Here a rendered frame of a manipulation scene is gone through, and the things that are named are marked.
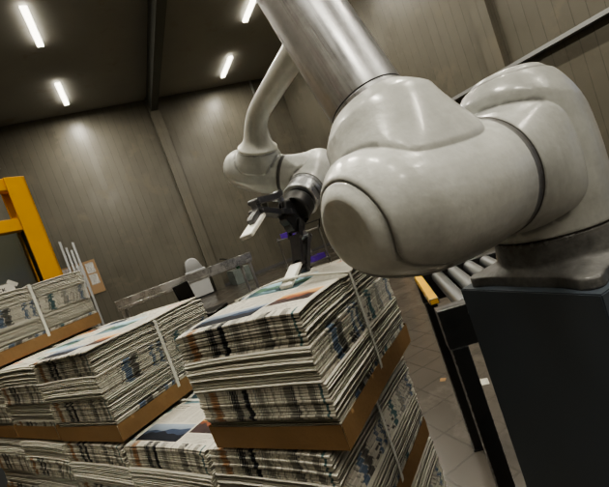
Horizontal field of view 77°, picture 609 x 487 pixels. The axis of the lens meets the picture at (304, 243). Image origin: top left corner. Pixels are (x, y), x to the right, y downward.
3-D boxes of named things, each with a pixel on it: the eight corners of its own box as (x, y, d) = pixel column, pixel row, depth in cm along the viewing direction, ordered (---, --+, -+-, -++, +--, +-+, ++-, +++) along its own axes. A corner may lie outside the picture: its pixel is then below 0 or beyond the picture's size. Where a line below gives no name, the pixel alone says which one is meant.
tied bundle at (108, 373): (123, 445, 89) (86, 353, 87) (61, 444, 104) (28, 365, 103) (228, 364, 121) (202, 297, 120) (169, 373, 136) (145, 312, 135)
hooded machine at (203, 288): (213, 292, 1206) (198, 255, 1199) (216, 292, 1155) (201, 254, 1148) (193, 300, 1182) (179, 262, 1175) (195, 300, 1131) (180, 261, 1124)
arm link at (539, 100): (649, 198, 50) (599, 33, 48) (571, 244, 42) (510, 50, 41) (531, 217, 64) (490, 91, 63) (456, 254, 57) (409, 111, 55)
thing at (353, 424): (350, 451, 57) (340, 425, 56) (216, 447, 72) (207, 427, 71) (383, 390, 70) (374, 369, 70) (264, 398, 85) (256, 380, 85)
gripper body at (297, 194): (303, 182, 86) (289, 205, 79) (321, 211, 90) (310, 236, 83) (276, 192, 90) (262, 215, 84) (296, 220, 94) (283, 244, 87)
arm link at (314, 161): (328, 209, 96) (278, 204, 100) (341, 178, 108) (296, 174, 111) (326, 171, 89) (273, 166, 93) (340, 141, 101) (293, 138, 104)
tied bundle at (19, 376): (61, 444, 105) (29, 365, 103) (18, 441, 121) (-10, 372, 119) (171, 372, 136) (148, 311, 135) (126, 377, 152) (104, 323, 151)
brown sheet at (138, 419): (123, 443, 89) (116, 425, 89) (61, 442, 104) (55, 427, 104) (227, 362, 121) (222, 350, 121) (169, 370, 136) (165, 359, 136)
